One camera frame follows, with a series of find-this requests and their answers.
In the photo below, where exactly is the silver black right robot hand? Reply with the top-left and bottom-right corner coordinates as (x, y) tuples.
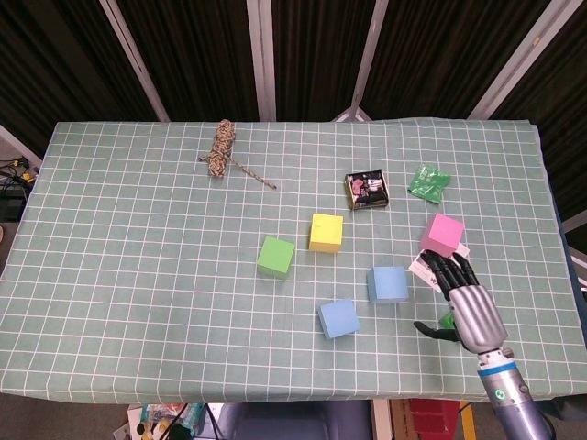
(413, 249), (509, 355)

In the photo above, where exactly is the pink foam cube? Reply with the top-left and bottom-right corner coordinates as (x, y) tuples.
(420, 213), (465, 258)

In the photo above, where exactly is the blue foam cube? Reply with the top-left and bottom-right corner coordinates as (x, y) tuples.
(318, 299), (360, 340)
(366, 265), (410, 305)

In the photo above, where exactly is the yellow foam cube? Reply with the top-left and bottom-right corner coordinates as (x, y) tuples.
(308, 213), (345, 255)

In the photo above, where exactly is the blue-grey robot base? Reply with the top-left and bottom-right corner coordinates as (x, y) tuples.
(219, 401), (372, 440)

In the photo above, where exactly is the white photo postcard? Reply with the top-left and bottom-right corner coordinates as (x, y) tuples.
(407, 242), (471, 294)

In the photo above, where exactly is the red plastic box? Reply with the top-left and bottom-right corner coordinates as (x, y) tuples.
(407, 398), (460, 440)

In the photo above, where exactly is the brown cardboard box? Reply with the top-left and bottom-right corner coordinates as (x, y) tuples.
(389, 399), (412, 440)

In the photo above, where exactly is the green snack packet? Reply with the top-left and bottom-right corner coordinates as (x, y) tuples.
(406, 163), (453, 205)

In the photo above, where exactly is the white table leg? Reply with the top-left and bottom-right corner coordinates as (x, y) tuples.
(370, 399), (392, 440)

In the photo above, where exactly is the black food tin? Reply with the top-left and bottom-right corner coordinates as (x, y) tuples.
(344, 168), (391, 211)

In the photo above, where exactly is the green foam cube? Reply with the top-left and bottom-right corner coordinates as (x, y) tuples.
(256, 236), (296, 281)

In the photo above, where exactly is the teal plastic packet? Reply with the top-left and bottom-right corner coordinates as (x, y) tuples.
(139, 402), (205, 436)

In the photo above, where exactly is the green checked tablecloth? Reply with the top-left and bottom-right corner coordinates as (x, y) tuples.
(0, 119), (587, 406)

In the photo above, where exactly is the dark pleated curtain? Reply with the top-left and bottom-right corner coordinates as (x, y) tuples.
(0, 0), (587, 221)

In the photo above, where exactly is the white frame post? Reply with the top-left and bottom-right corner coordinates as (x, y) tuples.
(561, 213), (587, 235)
(329, 0), (391, 123)
(0, 122), (45, 169)
(246, 0), (280, 123)
(99, 0), (172, 123)
(467, 0), (572, 121)

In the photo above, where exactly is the braided rope bundle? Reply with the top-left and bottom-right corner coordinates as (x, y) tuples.
(197, 118), (279, 191)

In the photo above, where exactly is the yellow black cable bundle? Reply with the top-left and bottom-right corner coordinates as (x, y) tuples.
(0, 155), (39, 185)

